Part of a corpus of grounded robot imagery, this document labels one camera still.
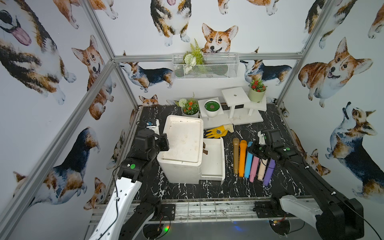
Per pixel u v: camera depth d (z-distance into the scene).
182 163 0.64
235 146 0.95
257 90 0.95
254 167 0.86
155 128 0.62
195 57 0.82
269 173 0.83
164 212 0.74
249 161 0.89
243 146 0.93
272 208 0.68
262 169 0.85
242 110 1.12
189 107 0.98
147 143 0.50
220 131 1.03
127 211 0.44
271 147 0.62
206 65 0.91
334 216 0.38
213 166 0.88
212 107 0.90
